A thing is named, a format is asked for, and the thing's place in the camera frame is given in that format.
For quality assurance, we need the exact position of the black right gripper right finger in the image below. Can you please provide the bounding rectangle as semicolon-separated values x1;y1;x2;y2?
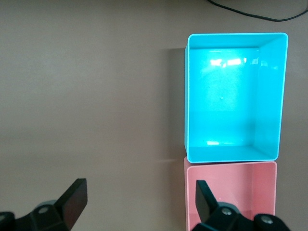
192;180;289;231

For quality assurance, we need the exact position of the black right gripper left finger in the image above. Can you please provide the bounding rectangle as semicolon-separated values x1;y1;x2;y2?
0;178;88;231

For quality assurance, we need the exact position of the pink plastic bin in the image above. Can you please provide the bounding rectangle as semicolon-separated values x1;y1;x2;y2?
184;156;278;231

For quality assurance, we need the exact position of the blue plastic bin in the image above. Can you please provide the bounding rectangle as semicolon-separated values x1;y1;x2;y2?
184;32;289;164

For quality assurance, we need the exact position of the long black table cable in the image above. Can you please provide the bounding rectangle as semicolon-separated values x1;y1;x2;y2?
207;0;308;22

